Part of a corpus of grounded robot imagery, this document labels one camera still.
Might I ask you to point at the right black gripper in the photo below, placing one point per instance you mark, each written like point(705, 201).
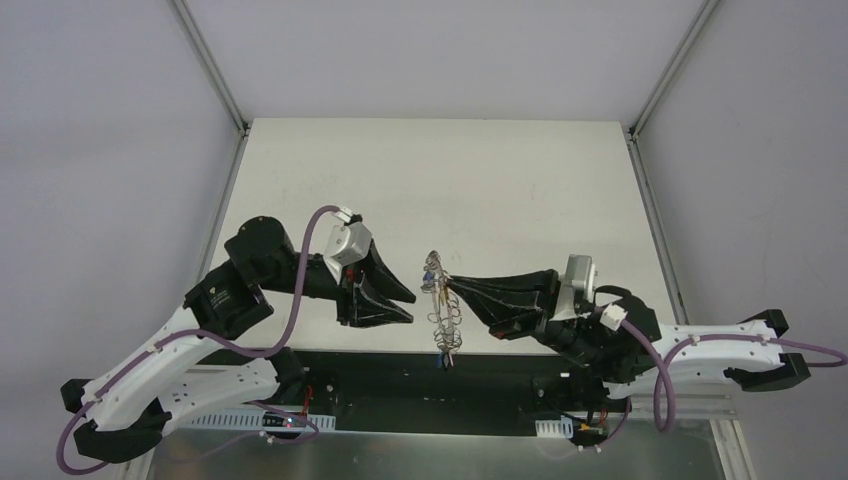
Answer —
point(547, 307)

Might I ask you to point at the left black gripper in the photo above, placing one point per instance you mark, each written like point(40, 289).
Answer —
point(346, 293)

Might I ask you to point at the metal disc keyring holder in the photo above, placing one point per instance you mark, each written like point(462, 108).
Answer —
point(445, 315)

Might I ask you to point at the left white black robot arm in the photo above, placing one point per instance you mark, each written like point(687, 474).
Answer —
point(194, 365)

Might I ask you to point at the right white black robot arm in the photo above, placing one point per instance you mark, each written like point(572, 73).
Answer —
point(614, 338)

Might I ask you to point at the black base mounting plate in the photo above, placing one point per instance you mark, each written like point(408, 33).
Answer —
point(481, 394)

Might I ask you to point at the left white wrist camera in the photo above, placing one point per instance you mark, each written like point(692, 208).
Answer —
point(347, 244)

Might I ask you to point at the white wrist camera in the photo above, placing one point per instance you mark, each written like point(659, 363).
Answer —
point(575, 293)
point(347, 244)

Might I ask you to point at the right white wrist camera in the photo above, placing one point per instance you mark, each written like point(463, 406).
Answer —
point(575, 293)

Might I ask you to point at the right white cable duct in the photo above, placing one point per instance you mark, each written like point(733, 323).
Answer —
point(561, 428)

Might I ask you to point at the white cable duct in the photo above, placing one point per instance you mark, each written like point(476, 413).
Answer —
point(247, 419)
point(561, 428)

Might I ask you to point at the left white cable duct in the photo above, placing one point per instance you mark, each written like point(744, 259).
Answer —
point(247, 419)

